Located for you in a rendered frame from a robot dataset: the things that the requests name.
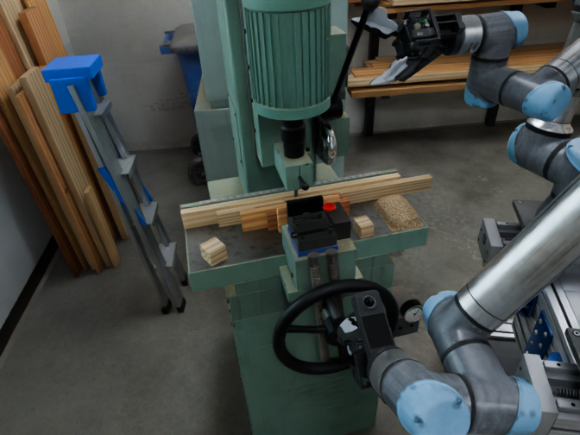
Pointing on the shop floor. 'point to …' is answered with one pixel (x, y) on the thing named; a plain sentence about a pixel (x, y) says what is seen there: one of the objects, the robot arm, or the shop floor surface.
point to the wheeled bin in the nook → (184, 49)
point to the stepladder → (116, 167)
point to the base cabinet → (298, 382)
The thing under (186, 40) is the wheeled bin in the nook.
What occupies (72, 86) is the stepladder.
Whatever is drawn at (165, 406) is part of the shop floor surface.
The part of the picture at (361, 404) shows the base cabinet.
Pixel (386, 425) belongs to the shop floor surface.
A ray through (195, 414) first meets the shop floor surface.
